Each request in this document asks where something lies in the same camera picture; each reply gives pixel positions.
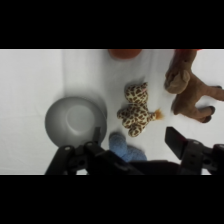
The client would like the blue plush toy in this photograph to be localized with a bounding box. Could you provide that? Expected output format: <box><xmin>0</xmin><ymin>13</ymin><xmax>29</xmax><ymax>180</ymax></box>
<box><xmin>108</xmin><ymin>132</ymin><xmax>148</xmax><ymax>163</ymax></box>

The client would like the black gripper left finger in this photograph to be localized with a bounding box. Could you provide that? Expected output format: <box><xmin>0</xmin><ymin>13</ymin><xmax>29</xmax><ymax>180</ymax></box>
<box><xmin>44</xmin><ymin>126</ymin><xmax>116</xmax><ymax>176</ymax></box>

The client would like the red-orange ball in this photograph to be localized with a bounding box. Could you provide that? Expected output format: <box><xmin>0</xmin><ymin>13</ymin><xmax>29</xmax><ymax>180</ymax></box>
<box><xmin>108</xmin><ymin>49</ymin><xmax>143</xmax><ymax>61</ymax></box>

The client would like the brown deer plush toy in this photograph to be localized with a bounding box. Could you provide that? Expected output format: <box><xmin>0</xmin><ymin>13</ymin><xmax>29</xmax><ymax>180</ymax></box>
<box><xmin>163</xmin><ymin>49</ymin><xmax>224</xmax><ymax>124</ymax></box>

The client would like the spotted giraffe plush toy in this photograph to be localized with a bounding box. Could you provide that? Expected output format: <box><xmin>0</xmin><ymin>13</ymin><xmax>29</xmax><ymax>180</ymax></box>
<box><xmin>116</xmin><ymin>82</ymin><xmax>165</xmax><ymax>138</ymax></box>

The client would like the grey bowl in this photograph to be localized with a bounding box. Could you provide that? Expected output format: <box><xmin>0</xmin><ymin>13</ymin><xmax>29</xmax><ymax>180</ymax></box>
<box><xmin>44</xmin><ymin>96</ymin><xmax>108</xmax><ymax>148</ymax></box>

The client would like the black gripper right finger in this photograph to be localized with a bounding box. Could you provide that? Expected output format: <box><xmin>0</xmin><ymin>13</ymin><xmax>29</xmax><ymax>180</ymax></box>
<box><xmin>164</xmin><ymin>126</ymin><xmax>224</xmax><ymax>176</ymax></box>

